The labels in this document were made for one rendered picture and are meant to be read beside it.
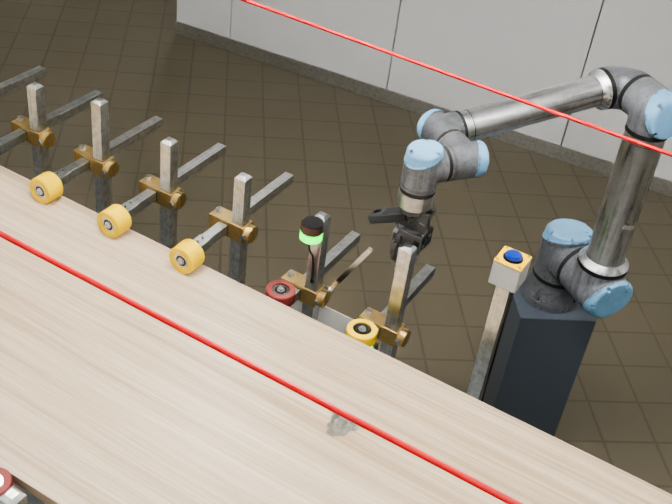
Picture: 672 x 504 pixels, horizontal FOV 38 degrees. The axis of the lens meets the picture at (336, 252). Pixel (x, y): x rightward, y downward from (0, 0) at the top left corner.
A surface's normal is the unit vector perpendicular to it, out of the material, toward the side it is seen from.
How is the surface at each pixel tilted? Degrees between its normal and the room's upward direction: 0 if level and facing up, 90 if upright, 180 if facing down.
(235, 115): 0
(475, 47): 90
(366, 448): 0
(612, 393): 0
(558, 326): 90
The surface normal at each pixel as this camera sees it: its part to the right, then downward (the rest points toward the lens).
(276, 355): 0.11, -0.79
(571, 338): 0.07, 0.61
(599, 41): -0.43, 0.50
